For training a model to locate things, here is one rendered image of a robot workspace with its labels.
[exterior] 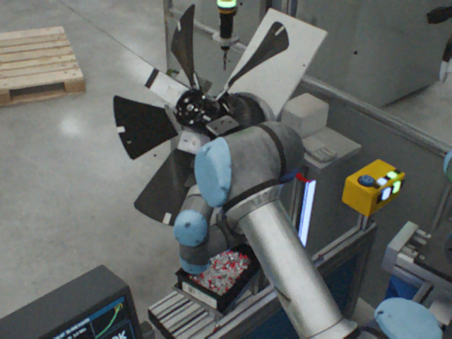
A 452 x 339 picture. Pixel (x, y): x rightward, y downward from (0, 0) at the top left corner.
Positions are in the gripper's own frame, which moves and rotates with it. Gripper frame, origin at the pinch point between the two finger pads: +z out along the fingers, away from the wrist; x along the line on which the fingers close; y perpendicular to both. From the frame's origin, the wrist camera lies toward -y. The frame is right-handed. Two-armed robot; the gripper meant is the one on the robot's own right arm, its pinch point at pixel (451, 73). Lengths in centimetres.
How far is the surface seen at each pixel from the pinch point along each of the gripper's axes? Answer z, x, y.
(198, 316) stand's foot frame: 141, -20, -69
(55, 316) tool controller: 23, -96, -14
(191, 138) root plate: 35, -31, -58
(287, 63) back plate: 23, 9, -58
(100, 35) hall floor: 148, 110, -378
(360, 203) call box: 46.2, -3.5, -12.8
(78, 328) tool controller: 25, -93, -10
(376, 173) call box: 40.8, 5.4, -15.1
